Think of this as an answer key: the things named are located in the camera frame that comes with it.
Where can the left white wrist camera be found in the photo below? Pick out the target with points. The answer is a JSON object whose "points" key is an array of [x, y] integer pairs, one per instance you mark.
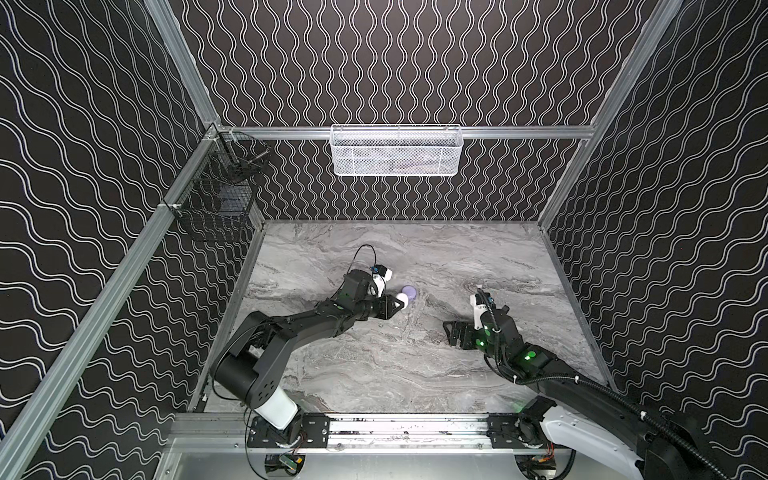
{"points": [[380, 276]]}

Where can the white earbud charging case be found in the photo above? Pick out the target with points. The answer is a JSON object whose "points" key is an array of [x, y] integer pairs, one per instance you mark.
{"points": [[403, 299]]}

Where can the white wire mesh basket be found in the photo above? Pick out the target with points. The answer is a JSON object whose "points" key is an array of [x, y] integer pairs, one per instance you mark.
{"points": [[388, 150]]}

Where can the black wire mesh basket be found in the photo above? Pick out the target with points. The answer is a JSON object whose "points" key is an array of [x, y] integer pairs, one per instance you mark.
{"points": [[217, 206]]}

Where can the purple earbud charging case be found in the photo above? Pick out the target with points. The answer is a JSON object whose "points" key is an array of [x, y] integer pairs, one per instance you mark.
{"points": [[410, 291]]}

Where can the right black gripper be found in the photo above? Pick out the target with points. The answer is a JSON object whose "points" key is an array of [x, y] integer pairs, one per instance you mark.
{"points": [[466, 330]]}

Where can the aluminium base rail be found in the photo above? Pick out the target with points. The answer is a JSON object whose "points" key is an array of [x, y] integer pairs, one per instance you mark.
{"points": [[347, 433]]}

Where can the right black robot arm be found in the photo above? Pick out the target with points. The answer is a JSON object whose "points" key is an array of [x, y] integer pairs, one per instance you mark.
{"points": [[572, 410]]}

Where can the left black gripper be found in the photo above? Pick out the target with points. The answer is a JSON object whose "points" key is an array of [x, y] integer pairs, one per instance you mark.
{"points": [[387, 303]]}

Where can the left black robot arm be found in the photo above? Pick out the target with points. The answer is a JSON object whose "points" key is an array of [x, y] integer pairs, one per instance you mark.
{"points": [[254, 359]]}

